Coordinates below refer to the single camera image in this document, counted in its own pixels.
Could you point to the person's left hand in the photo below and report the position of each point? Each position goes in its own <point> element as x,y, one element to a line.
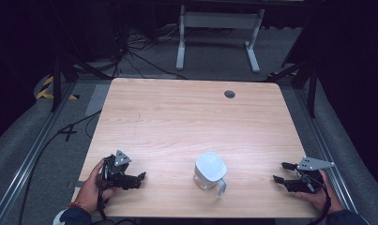
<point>90,189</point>

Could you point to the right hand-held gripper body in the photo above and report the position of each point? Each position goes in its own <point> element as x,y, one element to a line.
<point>311,164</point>

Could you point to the black tape cross mark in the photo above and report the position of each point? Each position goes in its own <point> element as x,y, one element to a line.
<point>68,132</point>

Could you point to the yellow and black floor tape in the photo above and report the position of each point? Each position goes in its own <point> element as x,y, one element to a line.
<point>42,93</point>

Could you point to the white metal table frame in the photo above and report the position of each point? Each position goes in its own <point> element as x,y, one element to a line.
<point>221,21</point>

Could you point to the aluminium floor rail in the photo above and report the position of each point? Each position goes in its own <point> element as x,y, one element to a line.
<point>30,159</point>
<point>321,140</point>

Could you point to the black tripod stand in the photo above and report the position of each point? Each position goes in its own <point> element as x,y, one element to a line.
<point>56,89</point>
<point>311,93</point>

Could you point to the person's right hand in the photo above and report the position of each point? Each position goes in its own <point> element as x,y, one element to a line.
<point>329,197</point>

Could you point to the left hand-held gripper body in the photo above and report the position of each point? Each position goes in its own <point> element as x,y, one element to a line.
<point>117,175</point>

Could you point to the white mug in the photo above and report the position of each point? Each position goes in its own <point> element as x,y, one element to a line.
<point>210,168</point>

